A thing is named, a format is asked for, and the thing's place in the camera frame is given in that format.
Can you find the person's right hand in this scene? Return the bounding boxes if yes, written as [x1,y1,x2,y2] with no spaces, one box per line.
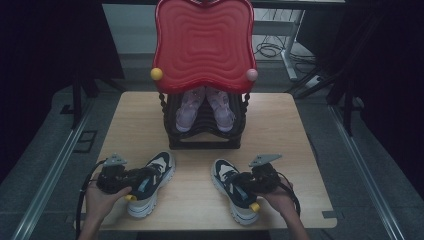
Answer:
[258,181,298,218]

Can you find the white power strip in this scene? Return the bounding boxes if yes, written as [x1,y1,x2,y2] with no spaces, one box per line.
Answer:
[304,74,325,89]

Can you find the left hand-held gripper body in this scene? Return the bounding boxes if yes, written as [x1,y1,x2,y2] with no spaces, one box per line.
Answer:
[96,152,141,195]

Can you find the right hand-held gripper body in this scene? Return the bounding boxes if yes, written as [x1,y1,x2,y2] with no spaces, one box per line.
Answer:
[246,153,283,195]

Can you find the black floor cables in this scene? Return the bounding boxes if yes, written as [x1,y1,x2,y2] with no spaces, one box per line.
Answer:
[254,33,316,66]

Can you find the navy and white sneaker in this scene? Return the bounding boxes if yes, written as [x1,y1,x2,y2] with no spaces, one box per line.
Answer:
[126,151,176,219]
[210,158,261,226]

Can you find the pink child's shoe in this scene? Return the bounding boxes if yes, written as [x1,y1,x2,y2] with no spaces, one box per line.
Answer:
[175,86,206,134]
[205,86,236,133]

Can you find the dark square floor plate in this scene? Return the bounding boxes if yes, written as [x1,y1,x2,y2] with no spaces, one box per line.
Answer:
[73,129,99,155]

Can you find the metal floor rail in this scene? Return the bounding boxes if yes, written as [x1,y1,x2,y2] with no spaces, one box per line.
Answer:
[327,104,406,240]
[11,99,96,240]

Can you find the person's left hand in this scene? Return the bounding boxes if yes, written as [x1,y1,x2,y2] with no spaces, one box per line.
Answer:
[85,181,133,222]

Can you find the white desk frame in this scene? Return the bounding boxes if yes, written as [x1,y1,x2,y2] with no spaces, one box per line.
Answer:
[252,9,306,82]

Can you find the red and black shoe rack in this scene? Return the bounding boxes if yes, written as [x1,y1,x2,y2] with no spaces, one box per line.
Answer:
[149,0,260,151]

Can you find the black metal stand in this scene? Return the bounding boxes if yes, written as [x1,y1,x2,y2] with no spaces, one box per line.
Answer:
[59,71,127,130]
[284,63,365,137]

